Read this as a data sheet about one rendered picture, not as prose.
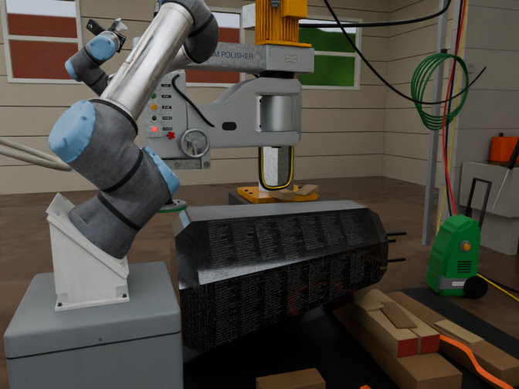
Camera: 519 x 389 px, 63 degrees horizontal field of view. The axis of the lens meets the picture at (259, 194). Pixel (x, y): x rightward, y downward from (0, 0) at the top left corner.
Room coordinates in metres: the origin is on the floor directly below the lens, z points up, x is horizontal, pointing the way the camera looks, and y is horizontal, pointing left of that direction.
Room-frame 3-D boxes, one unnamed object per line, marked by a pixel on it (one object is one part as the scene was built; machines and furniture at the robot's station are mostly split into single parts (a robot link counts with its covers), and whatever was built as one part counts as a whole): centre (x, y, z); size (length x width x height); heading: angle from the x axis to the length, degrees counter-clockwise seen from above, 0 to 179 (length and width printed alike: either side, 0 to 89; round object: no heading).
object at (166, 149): (2.21, 0.42, 1.32); 0.36 x 0.22 x 0.45; 117
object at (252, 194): (3.12, -0.12, 0.76); 0.49 x 0.49 x 0.05; 17
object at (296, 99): (2.92, -0.12, 1.36); 0.74 x 0.34 x 0.25; 178
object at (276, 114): (2.47, -0.10, 1.34); 0.19 x 0.19 x 0.20
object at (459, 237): (3.10, -1.50, 0.43); 0.35 x 0.35 x 0.87; 2
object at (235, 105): (2.34, 0.14, 1.30); 0.74 x 0.23 x 0.49; 117
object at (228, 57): (2.33, 0.18, 1.62); 0.96 x 0.25 x 0.17; 117
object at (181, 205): (2.18, 0.49, 0.87); 0.22 x 0.22 x 0.04
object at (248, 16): (3.09, 0.02, 2.00); 0.20 x 0.18 x 0.15; 17
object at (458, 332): (2.20, -1.12, 0.13); 0.25 x 0.10 x 0.01; 26
